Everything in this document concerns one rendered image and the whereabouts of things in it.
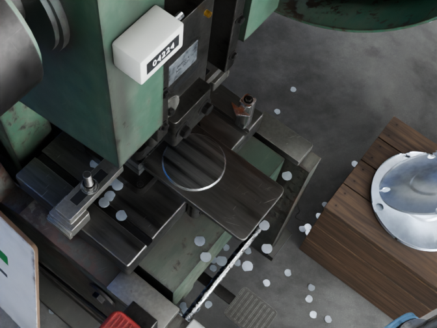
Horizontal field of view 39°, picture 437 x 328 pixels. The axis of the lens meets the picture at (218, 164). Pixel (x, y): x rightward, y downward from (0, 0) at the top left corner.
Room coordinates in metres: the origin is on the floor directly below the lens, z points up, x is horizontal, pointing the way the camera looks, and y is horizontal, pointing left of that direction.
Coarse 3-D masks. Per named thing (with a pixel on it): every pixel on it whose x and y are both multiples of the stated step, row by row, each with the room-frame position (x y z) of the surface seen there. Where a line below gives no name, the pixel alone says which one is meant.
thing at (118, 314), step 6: (114, 312) 0.22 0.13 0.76; (120, 312) 0.23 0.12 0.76; (108, 318) 0.21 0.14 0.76; (114, 318) 0.22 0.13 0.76; (120, 318) 0.22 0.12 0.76; (126, 318) 0.22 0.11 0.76; (102, 324) 0.20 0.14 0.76; (108, 324) 0.20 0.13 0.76; (114, 324) 0.21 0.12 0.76; (120, 324) 0.21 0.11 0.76; (126, 324) 0.21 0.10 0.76; (132, 324) 0.21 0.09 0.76
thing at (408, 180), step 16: (416, 160) 0.87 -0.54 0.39; (432, 160) 0.86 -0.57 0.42; (384, 176) 0.81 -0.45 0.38; (400, 176) 0.80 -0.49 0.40; (416, 176) 0.79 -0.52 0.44; (432, 176) 0.79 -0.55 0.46; (384, 192) 0.74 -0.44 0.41; (400, 192) 0.74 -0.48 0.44; (416, 192) 0.73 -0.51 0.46; (432, 192) 0.72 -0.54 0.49; (400, 208) 0.67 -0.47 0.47; (416, 208) 0.67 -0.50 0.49; (432, 208) 0.67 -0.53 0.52
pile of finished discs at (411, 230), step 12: (396, 156) 0.89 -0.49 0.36; (408, 156) 0.90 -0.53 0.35; (432, 156) 0.91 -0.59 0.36; (384, 168) 0.84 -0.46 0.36; (372, 180) 0.80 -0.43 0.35; (372, 192) 0.76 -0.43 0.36; (372, 204) 0.72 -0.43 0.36; (384, 204) 0.73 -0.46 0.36; (384, 216) 0.70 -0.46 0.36; (396, 216) 0.70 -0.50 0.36; (408, 216) 0.71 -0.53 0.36; (420, 216) 0.71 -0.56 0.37; (432, 216) 0.72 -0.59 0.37; (384, 228) 0.66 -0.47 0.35; (396, 228) 0.67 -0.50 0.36; (408, 228) 0.67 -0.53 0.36; (420, 228) 0.68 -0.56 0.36; (432, 228) 0.69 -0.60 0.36; (408, 240) 0.64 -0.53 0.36; (420, 240) 0.65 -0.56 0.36; (432, 240) 0.65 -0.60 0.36
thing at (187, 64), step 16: (176, 0) 0.58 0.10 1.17; (192, 0) 0.59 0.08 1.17; (208, 0) 0.60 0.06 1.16; (192, 16) 0.57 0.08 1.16; (208, 16) 0.59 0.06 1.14; (192, 32) 0.57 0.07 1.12; (208, 32) 0.61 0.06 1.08; (192, 48) 0.57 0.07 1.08; (208, 48) 0.61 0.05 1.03; (176, 64) 0.54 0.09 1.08; (192, 64) 0.58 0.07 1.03; (176, 80) 0.54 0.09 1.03; (192, 80) 0.58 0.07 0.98; (176, 96) 0.53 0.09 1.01; (192, 96) 0.56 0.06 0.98; (208, 96) 0.57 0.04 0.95; (176, 112) 0.52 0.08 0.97; (192, 112) 0.54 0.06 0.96; (208, 112) 0.56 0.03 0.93; (176, 128) 0.50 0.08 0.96; (176, 144) 0.50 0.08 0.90
